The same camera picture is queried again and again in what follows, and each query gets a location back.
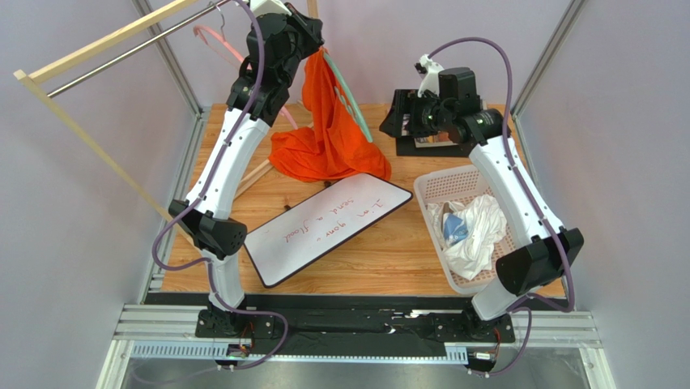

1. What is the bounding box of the pink clothes hanger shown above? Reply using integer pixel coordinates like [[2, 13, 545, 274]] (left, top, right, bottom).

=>
[[193, 4, 299, 130]]

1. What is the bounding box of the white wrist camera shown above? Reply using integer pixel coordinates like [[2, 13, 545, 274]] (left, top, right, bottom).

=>
[[415, 54, 444, 97], [248, 0, 292, 18]]

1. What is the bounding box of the large black book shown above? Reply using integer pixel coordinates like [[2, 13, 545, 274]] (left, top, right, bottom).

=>
[[395, 97, 486, 159]]

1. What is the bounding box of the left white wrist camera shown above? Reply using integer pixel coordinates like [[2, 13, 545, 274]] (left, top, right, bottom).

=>
[[248, 0, 292, 18]]

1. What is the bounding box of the wooden clothes rack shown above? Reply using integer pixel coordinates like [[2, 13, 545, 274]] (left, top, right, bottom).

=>
[[12, 0, 322, 246]]

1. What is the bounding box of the white printed t shirt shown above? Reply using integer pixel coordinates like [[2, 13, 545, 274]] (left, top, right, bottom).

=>
[[426, 194, 507, 280]]

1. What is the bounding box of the orange t shirt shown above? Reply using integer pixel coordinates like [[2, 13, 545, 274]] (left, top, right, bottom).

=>
[[268, 48, 392, 182]]

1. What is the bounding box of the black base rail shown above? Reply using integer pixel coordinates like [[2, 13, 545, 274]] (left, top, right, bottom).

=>
[[147, 293, 566, 370]]

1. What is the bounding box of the whiteboard with red writing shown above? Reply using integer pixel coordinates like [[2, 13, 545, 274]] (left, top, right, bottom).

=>
[[245, 173, 413, 289]]

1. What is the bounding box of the green clothes hanger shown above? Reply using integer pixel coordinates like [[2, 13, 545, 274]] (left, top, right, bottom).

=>
[[322, 48, 373, 143]]

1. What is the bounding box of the dark red cover book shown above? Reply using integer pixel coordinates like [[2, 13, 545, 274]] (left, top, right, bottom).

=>
[[414, 132, 455, 148]]

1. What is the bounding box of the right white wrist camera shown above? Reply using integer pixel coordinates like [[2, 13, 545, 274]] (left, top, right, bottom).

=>
[[415, 54, 444, 97]]

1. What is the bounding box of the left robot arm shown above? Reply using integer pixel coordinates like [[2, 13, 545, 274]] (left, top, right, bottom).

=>
[[168, 1, 324, 314]]

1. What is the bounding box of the white plastic basket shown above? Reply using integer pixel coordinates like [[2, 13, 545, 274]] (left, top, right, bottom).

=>
[[414, 165, 550, 296]]

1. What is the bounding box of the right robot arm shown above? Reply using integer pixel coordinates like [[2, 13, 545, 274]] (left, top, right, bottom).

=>
[[379, 59, 584, 323]]

